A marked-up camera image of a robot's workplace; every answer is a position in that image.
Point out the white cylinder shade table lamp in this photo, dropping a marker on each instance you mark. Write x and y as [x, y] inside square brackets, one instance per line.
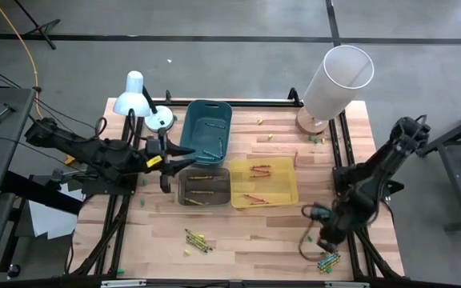
[334, 92]

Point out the teal plastic bin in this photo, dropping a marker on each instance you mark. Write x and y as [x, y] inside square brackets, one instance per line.
[198, 136]

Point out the short orange crayon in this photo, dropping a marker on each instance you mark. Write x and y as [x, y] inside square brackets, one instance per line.
[296, 158]

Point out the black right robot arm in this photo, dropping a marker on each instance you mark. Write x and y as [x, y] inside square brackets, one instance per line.
[374, 180]

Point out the yellow crayon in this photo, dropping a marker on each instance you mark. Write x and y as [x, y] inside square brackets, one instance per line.
[330, 267]

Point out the black tripod stand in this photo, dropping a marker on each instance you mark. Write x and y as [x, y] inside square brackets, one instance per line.
[38, 28]

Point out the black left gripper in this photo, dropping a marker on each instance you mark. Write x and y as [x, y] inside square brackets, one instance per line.
[165, 168]

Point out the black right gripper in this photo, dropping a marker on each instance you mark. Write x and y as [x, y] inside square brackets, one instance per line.
[332, 226]

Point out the white gooseneck desk lamp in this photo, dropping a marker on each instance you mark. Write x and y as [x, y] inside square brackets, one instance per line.
[132, 100]

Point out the black aluminium table frame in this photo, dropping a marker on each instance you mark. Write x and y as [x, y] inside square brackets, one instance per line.
[254, 103]

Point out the grey translucent plastic bin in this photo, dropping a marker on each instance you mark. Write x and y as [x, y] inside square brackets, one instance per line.
[220, 186]

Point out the white paper sheets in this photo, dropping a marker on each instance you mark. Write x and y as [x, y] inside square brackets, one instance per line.
[50, 222]

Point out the yellow translucent plastic bin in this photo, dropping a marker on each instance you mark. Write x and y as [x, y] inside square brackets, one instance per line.
[282, 184]

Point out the dark grey side desk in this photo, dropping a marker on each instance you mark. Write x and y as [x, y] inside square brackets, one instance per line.
[456, 176]

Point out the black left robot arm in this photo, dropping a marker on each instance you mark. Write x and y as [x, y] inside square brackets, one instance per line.
[94, 154]

